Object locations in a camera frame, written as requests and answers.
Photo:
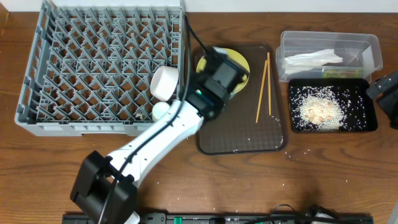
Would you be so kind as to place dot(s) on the white cup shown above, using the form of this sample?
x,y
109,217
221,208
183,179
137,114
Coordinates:
x,y
158,110

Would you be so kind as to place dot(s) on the rice and shell waste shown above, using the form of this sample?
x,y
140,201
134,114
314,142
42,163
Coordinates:
x,y
327,109

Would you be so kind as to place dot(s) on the white paper napkin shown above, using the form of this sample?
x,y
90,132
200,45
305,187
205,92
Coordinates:
x,y
314,59

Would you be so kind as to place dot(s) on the green foil wrapper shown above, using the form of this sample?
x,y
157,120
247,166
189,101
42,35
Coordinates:
x,y
334,73

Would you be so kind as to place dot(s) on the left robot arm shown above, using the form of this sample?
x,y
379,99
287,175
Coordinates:
x,y
106,187

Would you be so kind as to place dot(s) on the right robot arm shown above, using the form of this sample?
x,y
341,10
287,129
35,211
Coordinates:
x,y
384,90

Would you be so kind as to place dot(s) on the dark brown serving tray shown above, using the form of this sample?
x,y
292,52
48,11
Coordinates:
x,y
235,130

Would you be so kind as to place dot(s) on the yellow plate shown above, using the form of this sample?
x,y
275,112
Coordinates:
x,y
238,58

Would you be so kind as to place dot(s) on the wooden chopstick left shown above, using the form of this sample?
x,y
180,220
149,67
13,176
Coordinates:
x,y
261,91

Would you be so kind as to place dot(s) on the wooden chopstick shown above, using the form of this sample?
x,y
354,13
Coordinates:
x,y
261,91
269,82

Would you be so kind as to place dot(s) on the wooden chopstick right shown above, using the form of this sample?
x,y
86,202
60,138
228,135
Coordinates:
x,y
269,82

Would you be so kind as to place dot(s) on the black plastic bin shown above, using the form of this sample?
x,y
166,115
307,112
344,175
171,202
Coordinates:
x,y
360,83

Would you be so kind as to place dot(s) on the grey dish rack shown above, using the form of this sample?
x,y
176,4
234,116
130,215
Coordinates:
x,y
91,63

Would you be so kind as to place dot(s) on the clear plastic bin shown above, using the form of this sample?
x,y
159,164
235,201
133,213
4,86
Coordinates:
x,y
359,52

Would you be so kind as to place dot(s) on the black rail at table edge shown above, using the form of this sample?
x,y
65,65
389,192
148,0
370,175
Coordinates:
x,y
283,214

